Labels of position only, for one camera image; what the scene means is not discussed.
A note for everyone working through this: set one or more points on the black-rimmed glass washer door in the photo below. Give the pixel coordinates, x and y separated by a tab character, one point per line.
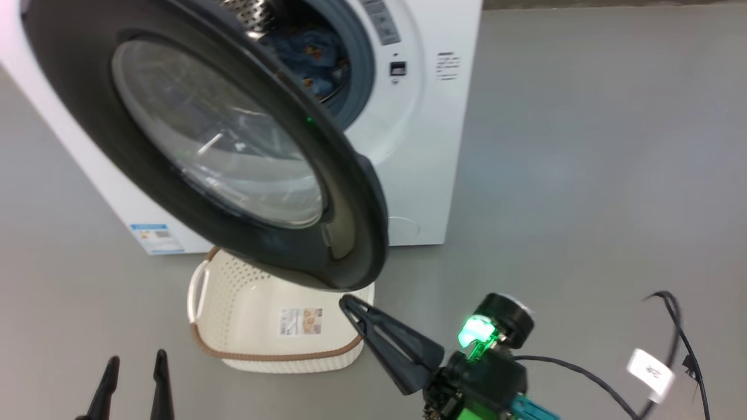
76	87

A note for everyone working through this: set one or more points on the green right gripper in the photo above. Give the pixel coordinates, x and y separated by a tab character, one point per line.
505	321

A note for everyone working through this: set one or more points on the white front-load washing machine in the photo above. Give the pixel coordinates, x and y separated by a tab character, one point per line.
426	151

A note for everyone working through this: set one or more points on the cream laundry basket brown rim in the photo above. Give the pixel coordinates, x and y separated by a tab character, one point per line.
245	326

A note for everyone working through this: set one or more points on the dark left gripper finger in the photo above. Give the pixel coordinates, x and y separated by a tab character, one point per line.
102	396
162	391

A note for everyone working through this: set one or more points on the stainless steel washing machine drum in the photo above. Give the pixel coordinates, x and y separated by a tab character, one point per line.
245	11

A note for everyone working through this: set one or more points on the grey warning sticker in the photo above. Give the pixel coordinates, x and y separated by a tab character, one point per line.
380	22

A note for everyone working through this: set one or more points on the grey rubber door gasket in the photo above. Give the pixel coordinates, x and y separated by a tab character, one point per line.
359	64

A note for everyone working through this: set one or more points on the blue bear-print clothing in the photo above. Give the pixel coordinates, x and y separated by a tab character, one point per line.
292	44
321	79

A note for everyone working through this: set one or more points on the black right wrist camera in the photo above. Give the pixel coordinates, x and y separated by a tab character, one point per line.
490	379

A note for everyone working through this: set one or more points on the paper basket label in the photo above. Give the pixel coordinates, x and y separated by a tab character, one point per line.
300	322

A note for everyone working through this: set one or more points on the round white filter cover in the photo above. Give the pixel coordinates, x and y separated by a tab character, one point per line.
408	227

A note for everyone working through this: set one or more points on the blue energy label sticker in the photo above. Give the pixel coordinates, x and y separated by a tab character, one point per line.
156	238

